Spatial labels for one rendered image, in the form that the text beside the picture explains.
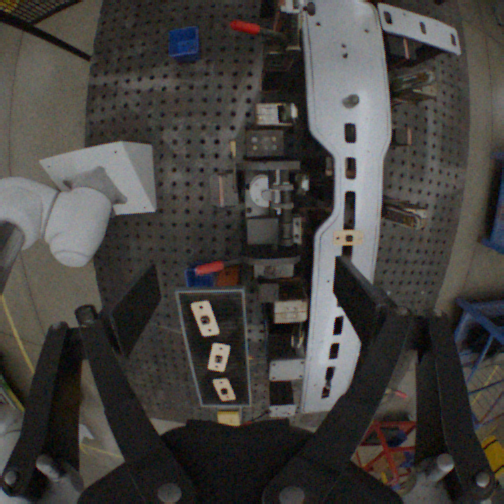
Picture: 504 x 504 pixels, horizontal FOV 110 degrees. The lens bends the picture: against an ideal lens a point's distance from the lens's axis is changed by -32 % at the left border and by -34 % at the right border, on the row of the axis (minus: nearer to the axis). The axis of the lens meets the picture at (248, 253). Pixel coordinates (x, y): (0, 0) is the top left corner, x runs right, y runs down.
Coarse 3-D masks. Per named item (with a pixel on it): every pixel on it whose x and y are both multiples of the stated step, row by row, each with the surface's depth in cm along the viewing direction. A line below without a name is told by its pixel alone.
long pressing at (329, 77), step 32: (320, 0) 43; (352, 0) 42; (320, 32) 46; (352, 32) 46; (320, 64) 49; (352, 64) 49; (384, 64) 48; (320, 96) 52; (384, 96) 51; (320, 128) 55; (384, 128) 54; (320, 224) 64; (320, 256) 66; (352, 256) 66; (320, 288) 69; (320, 320) 72; (320, 352) 77; (352, 352) 77; (320, 384) 82
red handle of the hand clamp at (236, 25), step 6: (234, 24) 35; (240, 24) 35; (246, 24) 36; (252, 24) 36; (240, 30) 36; (246, 30) 37; (252, 30) 37; (258, 30) 37; (264, 30) 38; (270, 30) 39; (264, 36) 40; (270, 36) 40; (276, 36) 40; (282, 36) 41
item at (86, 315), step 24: (96, 312) 11; (96, 336) 10; (96, 360) 9; (96, 384) 8; (120, 384) 8; (120, 408) 6; (120, 432) 5; (144, 432) 5; (144, 456) 5; (168, 456) 5; (144, 480) 4; (168, 480) 4
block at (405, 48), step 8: (384, 40) 49; (392, 40) 47; (400, 40) 47; (408, 40) 46; (384, 48) 50; (392, 48) 48; (400, 48) 47; (408, 48) 47; (392, 56) 50; (400, 56) 49; (408, 56) 48; (392, 64) 55; (400, 64) 54
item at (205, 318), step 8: (192, 304) 52; (200, 304) 52; (208, 304) 52; (200, 312) 53; (208, 312) 53; (200, 320) 52; (208, 320) 52; (200, 328) 54; (208, 328) 54; (216, 328) 54
